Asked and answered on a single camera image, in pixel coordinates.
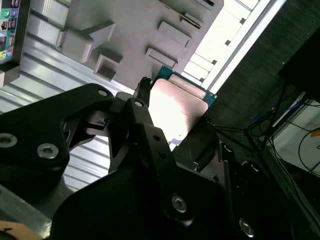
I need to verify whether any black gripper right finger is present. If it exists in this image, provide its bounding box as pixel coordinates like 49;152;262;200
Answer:
184;113;312;240

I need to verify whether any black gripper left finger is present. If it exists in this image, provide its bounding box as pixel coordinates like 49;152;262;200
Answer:
0;76;196;225

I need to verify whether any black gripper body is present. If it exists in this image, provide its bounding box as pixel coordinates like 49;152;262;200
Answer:
49;106;235;240

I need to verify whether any silver CPU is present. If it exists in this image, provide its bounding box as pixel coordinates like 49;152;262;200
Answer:
148;64;218;146

